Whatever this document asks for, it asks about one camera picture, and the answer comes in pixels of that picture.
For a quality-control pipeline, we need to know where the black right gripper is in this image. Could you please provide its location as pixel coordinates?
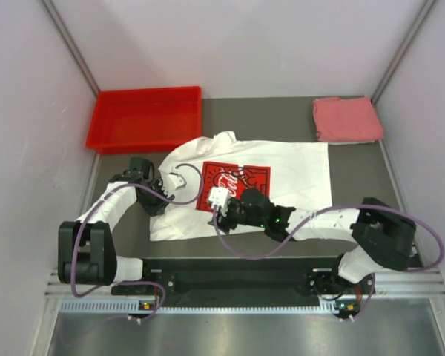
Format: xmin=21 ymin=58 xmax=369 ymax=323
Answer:
xmin=209 ymin=200 xmax=268 ymax=234

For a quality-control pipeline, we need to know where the white t-shirt with red print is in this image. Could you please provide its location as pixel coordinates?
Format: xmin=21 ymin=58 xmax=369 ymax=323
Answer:
xmin=149 ymin=131 xmax=332 ymax=242

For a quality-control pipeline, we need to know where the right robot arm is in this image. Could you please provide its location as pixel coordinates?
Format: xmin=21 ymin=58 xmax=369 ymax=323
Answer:
xmin=207 ymin=188 xmax=416 ymax=294

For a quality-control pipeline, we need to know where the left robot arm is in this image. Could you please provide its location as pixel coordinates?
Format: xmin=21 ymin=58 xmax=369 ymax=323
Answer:
xmin=58 ymin=158 xmax=174 ymax=294

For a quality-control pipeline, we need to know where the red plastic bin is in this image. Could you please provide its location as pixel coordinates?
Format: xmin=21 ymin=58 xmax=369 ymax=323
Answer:
xmin=86 ymin=86 xmax=202 ymax=155

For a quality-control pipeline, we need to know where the folded white t-shirt under pink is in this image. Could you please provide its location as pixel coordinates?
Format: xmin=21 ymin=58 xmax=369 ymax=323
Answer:
xmin=328 ymin=140 xmax=376 ymax=145

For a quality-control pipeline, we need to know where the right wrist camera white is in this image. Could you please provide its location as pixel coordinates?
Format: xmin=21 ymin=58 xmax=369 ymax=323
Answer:
xmin=207 ymin=187 xmax=231 ymax=215

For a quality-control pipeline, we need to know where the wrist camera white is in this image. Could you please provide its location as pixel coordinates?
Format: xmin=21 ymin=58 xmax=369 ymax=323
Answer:
xmin=164 ymin=172 xmax=187 ymax=192
xmin=207 ymin=187 xmax=231 ymax=215

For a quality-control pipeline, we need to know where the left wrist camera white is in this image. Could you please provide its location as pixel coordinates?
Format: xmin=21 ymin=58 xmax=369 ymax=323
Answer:
xmin=164 ymin=172 xmax=187 ymax=192

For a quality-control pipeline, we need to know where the grey slotted cable duct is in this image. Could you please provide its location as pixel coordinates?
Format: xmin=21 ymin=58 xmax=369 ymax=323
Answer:
xmin=59 ymin=299 xmax=356 ymax=315

